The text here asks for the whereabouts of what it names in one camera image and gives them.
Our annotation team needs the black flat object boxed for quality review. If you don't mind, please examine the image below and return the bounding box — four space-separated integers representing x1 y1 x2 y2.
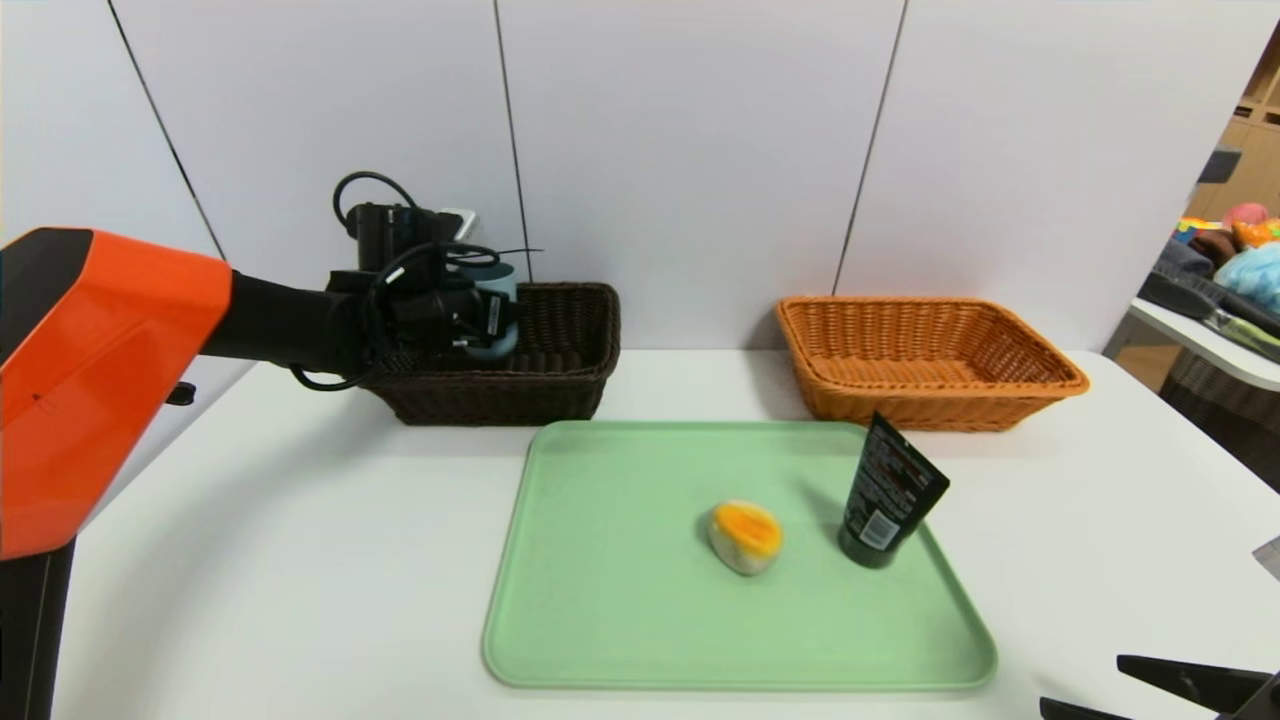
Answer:
1138 272 1280 341

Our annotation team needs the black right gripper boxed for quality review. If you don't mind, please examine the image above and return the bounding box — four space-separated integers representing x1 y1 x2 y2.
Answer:
1039 653 1280 720

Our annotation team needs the wooden shelf unit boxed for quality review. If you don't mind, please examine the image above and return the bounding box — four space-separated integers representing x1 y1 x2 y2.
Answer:
1185 20 1280 221

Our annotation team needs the toy egg orange yolk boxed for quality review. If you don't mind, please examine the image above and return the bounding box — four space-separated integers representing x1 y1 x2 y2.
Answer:
708 500 783 576

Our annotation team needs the dark brown wicker basket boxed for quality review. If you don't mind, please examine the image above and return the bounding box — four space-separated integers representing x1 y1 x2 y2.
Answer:
360 283 621 427

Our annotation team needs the white side table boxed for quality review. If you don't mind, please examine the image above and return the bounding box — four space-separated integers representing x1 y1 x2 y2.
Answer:
1128 297 1280 393

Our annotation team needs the dark brown plush toy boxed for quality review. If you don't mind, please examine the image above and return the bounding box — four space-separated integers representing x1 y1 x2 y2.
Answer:
1188 230 1241 266

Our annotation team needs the black squeeze tube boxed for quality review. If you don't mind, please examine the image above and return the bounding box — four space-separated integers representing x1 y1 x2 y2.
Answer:
838 411 949 569

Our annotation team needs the orange wicker basket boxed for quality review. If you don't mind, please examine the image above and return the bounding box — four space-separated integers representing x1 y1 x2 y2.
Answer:
776 296 1090 433

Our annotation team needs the blue-grey plastic cup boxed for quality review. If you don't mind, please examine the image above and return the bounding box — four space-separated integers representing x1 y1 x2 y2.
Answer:
455 262 521 361

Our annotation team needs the light blue cloth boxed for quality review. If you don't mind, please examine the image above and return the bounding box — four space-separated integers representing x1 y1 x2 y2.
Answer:
1213 243 1280 316

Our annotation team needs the black left camera cable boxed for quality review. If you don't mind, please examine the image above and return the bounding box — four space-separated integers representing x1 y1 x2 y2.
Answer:
333 171 421 241

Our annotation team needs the light green plastic tray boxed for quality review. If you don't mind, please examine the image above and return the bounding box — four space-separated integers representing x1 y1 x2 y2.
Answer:
482 420 997 691

